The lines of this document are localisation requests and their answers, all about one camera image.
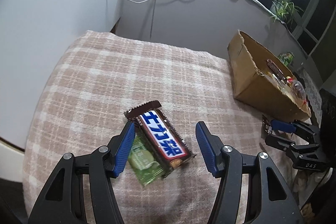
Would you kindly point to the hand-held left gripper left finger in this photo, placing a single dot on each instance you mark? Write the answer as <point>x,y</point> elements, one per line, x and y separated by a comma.
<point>124,150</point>

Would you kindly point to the cardboard box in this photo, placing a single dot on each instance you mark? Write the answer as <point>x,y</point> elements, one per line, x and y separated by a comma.
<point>249,82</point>

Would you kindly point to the white lace cloth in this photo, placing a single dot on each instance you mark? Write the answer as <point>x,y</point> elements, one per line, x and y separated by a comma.
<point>312,92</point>

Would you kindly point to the potted spider plant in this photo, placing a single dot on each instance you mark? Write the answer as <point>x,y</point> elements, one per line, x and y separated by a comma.
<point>284,7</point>

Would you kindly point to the green snack packet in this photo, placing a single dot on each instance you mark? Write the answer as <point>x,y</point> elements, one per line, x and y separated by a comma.
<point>144,163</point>

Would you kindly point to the plaid blanket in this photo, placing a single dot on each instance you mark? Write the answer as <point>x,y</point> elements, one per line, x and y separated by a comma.
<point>118,77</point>

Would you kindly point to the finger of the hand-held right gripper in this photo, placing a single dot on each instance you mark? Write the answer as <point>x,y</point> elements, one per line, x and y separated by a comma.
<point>282,126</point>
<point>279,144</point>

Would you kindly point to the clear packet dark snack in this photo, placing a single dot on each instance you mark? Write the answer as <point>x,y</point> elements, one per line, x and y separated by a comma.
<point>299,91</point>

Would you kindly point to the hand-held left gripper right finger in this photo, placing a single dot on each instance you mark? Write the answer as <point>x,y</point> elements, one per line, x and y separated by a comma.
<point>206,148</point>

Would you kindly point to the green printed bag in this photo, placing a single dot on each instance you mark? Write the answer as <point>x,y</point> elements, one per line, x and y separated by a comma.
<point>286,58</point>

